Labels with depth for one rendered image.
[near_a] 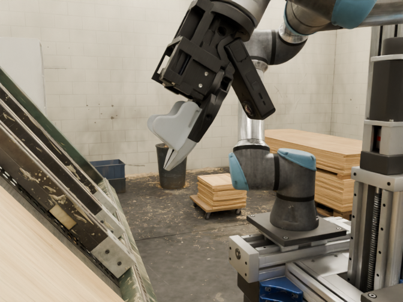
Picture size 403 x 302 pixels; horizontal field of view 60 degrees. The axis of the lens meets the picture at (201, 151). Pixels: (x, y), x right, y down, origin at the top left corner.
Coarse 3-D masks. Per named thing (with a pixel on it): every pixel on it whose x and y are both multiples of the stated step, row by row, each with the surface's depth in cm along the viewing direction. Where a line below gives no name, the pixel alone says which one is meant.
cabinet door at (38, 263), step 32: (0, 192) 73; (0, 224) 64; (32, 224) 76; (0, 256) 56; (32, 256) 65; (64, 256) 78; (0, 288) 49; (32, 288) 57; (64, 288) 67; (96, 288) 81
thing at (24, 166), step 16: (0, 128) 90; (0, 144) 90; (16, 144) 91; (0, 160) 91; (16, 160) 92; (32, 160) 93; (16, 176) 93; (32, 176) 94; (48, 176) 95; (32, 192) 94; (48, 192) 96; (64, 192) 97; (48, 208) 96; (64, 208) 98; (80, 208) 100; (80, 224) 100; (96, 224) 102; (80, 240) 101; (96, 240) 102; (112, 240) 104; (96, 256) 103; (112, 256) 105; (128, 256) 106; (112, 272) 105
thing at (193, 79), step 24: (192, 24) 44; (216, 24) 44; (240, 24) 42; (168, 48) 46; (192, 48) 41; (216, 48) 44; (168, 72) 40; (192, 72) 42; (216, 72) 42; (192, 96) 47
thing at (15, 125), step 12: (0, 108) 111; (12, 120) 113; (24, 132) 114; (36, 144) 116; (36, 156) 117; (48, 156) 118; (48, 168) 119; (60, 168) 120; (60, 180) 121; (72, 180) 122; (72, 192) 123; (84, 192) 124; (84, 204) 125; (96, 204) 126; (96, 216) 127; (108, 216) 128; (108, 228) 129; (120, 228) 130
